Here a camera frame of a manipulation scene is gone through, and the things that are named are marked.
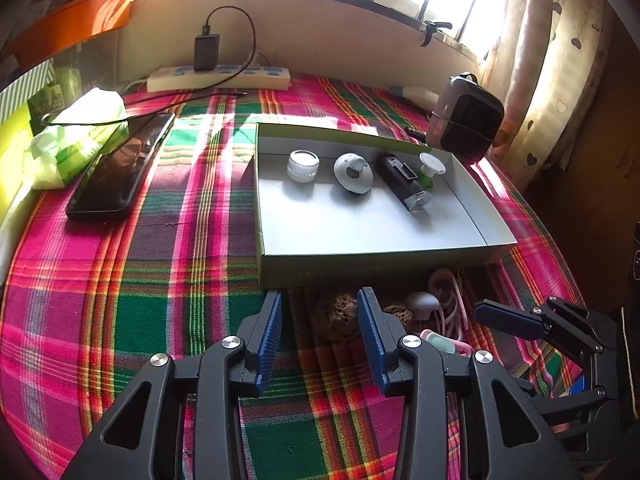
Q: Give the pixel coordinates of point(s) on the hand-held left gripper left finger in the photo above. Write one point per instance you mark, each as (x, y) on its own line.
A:
(267, 345)

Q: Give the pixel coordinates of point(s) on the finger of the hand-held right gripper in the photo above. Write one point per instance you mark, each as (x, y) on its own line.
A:
(505, 317)
(575, 402)

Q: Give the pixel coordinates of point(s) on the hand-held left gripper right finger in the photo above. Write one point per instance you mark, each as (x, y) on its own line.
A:
(372, 345)

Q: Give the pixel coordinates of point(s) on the brown walnut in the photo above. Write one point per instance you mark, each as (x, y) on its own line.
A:
(340, 315)
(397, 312)

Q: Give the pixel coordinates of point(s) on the white mushroom-shaped knob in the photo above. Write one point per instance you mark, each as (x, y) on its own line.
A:
(422, 302)

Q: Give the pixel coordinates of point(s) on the pink and mint nail clipper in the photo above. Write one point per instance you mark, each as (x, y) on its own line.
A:
(445, 346)

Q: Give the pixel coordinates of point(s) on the green and white cardboard box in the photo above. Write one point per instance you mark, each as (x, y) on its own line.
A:
(350, 230)

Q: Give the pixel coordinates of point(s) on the black cylindrical device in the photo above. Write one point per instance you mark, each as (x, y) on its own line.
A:
(402, 180)

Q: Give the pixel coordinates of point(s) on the white cap green bottle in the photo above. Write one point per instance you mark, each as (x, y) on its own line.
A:
(431, 164)

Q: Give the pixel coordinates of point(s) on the white panda-face gadget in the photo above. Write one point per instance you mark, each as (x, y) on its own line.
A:
(353, 172)

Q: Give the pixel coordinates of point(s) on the small white jar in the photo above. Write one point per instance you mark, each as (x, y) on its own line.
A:
(302, 165)

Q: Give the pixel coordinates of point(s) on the plaid tablecloth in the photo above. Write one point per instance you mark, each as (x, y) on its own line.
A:
(150, 285)

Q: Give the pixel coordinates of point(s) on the small desktop heater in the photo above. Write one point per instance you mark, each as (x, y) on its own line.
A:
(465, 117)

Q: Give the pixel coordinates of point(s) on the black smartphone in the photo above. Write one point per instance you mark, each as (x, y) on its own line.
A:
(120, 165)

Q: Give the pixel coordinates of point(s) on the white tube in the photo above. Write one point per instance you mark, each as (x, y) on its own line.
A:
(415, 92)

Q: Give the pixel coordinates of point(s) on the heart-print curtain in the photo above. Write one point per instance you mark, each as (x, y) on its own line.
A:
(550, 60)

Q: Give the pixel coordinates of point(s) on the white power strip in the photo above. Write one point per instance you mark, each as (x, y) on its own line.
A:
(220, 79)

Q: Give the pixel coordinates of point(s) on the green tissue pack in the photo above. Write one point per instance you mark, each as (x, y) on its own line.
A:
(75, 140)

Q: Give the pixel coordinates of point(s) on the black window clamp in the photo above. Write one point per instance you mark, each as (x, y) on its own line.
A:
(432, 30)

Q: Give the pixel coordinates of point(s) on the black charger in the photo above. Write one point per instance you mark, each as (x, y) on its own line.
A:
(206, 52)

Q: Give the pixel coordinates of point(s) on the yellow cardboard box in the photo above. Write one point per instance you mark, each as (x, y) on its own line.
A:
(10, 150)

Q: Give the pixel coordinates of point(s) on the green packet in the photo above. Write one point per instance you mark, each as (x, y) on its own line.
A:
(55, 92)

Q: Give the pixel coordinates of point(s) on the orange tray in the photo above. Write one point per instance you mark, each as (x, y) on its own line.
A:
(70, 17)

